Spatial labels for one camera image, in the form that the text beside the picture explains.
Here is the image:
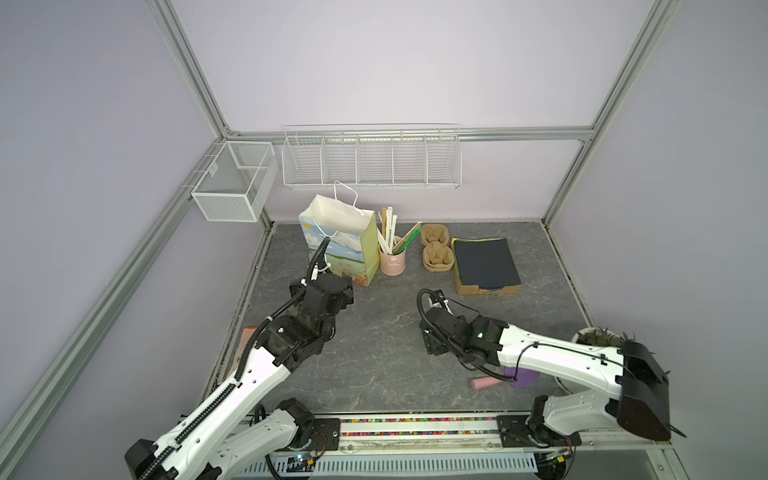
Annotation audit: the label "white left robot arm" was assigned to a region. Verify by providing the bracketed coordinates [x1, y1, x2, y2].
[125, 272, 354, 479]

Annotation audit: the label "landscape printed paper bag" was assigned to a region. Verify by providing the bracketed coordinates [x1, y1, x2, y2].
[298, 181, 380, 286]

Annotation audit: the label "white wire wall shelf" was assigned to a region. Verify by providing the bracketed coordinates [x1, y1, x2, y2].
[282, 123, 463, 189]

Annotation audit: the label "pink straw holder cup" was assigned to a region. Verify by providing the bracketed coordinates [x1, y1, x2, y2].
[379, 250, 406, 277]

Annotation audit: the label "purple scoop with pink handle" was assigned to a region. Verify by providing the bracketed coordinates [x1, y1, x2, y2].
[470, 367, 540, 390]

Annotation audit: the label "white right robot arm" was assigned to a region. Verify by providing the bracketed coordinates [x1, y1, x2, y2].
[419, 305, 673, 448]

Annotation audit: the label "potted green plant white pot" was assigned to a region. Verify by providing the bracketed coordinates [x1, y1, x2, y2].
[555, 326, 636, 395]

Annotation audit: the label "orange red scissors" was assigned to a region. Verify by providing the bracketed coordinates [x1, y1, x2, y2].
[235, 327, 259, 362]

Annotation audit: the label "brown pulp cup carrier stack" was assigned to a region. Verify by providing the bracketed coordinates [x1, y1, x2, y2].
[420, 223, 455, 273]

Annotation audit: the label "white mesh wall basket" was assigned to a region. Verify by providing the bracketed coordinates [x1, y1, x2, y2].
[192, 141, 279, 223]

